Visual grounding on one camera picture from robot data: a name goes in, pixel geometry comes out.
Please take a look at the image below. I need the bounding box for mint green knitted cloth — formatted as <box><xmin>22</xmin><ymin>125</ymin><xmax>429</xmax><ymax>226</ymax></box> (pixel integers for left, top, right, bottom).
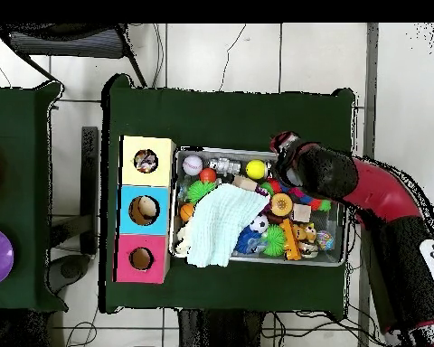
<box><xmin>185</xmin><ymin>183</ymin><xmax>270</xmax><ymax>269</ymax></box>

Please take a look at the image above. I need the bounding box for multicoloured rope toy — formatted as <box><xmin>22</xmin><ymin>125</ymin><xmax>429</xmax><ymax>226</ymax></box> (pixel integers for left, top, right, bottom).
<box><xmin>134</xmin><ymin>149</ymin><xmax>159</xmax><ymax>174</ymax></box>

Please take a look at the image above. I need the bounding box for silver mesh bin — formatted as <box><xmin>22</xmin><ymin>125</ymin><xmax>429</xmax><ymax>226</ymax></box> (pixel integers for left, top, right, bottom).
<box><xmin>167</xmin><ymin>145</ymin><xmax>352</xmax><ymax>267</ymax></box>

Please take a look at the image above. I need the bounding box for wooden box with three holes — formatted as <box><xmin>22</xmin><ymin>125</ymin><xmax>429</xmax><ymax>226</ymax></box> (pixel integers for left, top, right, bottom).
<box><xmin>113</xmin><ymin>135</ymin><xmax>177</xmax><ymax>284</ymax></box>

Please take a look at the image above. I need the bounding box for plain yellow ball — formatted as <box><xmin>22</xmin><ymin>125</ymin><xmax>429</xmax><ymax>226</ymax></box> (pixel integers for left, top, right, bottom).
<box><xmin>245</xmin><ymin>159</ymin><xmax>268</xmax><ymax>181</ymax></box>

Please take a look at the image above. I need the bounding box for plain wooden cube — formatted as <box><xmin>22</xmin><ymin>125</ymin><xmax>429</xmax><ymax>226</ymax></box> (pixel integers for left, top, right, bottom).
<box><xmin>232</xmin><ymin>173</ymin><xmax>259</xmax><ymax>192</ymax></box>
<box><xmin>290</xmin><ymin>202</ymin><xmax>313</xmax><ymax>223</ymax></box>

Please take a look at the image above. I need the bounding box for toy hamburger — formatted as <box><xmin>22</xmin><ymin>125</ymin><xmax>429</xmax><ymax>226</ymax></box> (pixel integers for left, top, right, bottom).
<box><xmin>269</xmin><ymin>192</ymin><xmax>294</xmax><ymax>217</ymax></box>

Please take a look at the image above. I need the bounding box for plain orange ball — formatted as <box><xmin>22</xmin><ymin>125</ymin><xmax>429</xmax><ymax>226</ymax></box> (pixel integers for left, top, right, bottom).
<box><xmin>199</xmin><ymin>167</ymin><xmax>218</xmax><ymax>183</ymax></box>

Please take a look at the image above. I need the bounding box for small white baseball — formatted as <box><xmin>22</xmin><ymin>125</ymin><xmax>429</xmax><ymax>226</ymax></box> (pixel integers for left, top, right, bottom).
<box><xmin>182</xmin><ymin>155</ymin><xmax>204</xmax><ymax>177</ymax></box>

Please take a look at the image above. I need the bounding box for green spiky rubber ball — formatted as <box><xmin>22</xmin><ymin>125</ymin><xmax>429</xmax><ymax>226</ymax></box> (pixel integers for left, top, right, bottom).
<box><xmin>185</xmin><ymin>179</ymin><xmax>218</xmax><ymax>203</ymax></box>

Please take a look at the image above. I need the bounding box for small orange basketball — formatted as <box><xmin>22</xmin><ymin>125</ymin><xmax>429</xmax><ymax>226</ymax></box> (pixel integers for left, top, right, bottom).
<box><xmin>179</xmin><ymin>202</ymin><xmax>195</xmax><ymax>222</ymax></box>

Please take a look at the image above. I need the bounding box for black standing panel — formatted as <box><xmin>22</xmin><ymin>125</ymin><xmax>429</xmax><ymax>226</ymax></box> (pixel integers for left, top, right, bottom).
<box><xmin>80</xmin><ymin>126</ymin><xmax>99</xmax><ymax>254</ymax></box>

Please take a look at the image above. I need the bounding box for black metal chair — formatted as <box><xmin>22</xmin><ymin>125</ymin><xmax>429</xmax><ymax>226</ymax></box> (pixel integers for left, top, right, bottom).
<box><xmin>0</xmin><ymin>23</ymin><xmax>147</xmax><ymax>88</ymax></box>

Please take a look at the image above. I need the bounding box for grey round stand base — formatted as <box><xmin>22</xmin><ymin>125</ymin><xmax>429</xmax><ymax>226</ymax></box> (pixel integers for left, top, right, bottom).
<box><xmin>46</xmin><ymin>254</ymin><xmax>91</xmax><ymax>295</ymax></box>

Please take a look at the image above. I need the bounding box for dark green side table cloth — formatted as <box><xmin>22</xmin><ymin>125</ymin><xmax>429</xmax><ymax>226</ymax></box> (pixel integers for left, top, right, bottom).
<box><xmin>0</xmin><ymin>80</ymin><xmax>68</xmax><ymax>313</ymax></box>

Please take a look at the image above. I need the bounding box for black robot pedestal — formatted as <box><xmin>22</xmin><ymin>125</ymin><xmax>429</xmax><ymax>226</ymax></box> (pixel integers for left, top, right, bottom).
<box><xmin>176</xmin><ymin>309</ymin><xmax>265</xmax><ymax>347</ymax></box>

